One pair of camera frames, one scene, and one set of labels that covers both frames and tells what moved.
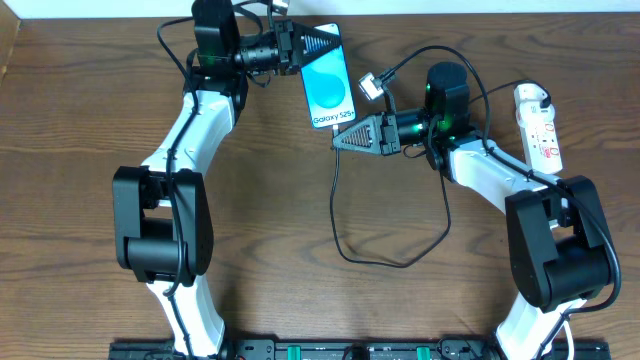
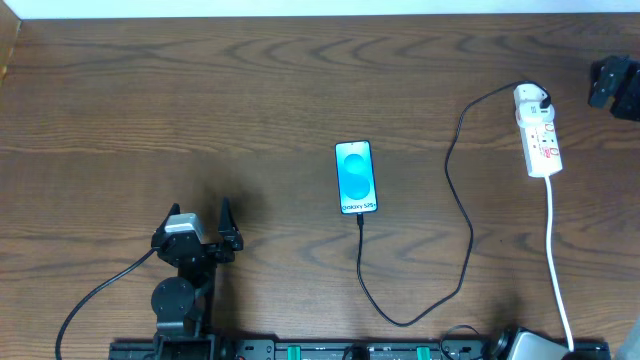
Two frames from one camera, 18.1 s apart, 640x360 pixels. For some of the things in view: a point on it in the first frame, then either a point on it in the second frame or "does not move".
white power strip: (541, 147) does not move
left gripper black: (288, 46) → (208, 248)
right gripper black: (390, 133) → (605, 80)
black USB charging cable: (546, 104) → (360, 222)
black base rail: (357, 349) does not move
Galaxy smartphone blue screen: (327, 86) → (355, 175)
